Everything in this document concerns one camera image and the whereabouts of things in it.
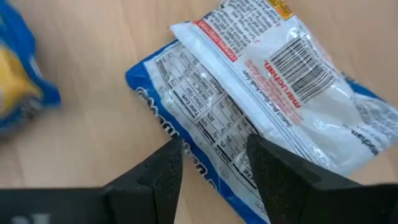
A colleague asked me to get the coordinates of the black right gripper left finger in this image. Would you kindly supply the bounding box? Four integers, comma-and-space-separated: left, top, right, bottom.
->
104, 135, 184, 224

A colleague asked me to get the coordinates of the blue Maruchan noodle packet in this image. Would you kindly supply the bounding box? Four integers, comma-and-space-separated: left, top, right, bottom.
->
0, 0, 62, 134
124, 0, 398, 224

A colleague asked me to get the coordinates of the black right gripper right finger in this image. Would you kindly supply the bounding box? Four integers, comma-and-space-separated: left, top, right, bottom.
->
246, 133, 368, 224

